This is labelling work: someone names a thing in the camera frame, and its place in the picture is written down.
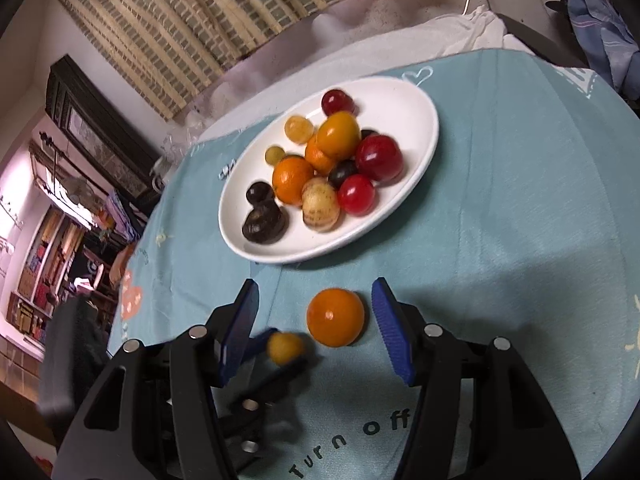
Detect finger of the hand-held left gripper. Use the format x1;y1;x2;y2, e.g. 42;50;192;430
220;357;310;461
235;329;281;376

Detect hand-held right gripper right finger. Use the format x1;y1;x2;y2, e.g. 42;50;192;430
371;276;583;480

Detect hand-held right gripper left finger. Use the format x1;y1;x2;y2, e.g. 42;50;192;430
52;278;261;480

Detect small yellow fruit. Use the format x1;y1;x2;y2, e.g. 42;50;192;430
266;332;307;367

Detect orange tomato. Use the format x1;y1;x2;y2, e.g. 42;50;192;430
306;287;366;348

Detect small red plum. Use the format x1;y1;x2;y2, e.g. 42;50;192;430
337;174;377;217

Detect pale speckled fruit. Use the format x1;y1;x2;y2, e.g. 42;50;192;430
301;176;342;233

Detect orange tangerine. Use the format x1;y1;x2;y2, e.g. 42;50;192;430
304;135;337;177
272;156;316;206

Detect large red plum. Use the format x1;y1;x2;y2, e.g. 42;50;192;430
355;134;404;184

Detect orange-yellow round fruit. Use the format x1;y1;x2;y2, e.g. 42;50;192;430
316;111;362;161

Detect yellow brown-spotted fruit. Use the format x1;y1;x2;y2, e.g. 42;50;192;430
284;115;316;144

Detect white oval plate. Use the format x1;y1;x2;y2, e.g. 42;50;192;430
218;76;440;266

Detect wooden bookshelf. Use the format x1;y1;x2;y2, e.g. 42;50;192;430
0;195;116;351

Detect dark wrinkled fruit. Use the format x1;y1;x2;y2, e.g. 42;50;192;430
242;199;289;246

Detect light blue printed blanket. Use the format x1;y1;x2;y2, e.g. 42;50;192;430
107;49;640;480

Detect white plastic object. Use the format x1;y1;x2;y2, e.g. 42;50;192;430
150;157;173;191

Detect dark framed picture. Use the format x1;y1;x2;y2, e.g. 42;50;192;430
45;55;163;201

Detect white sheet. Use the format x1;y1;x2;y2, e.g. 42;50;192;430
165;5;531;161

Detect beige checked curtain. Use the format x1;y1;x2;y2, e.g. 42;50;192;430
47;0;436;121

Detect blue clothes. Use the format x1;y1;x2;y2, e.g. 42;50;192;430
567;0;640;106

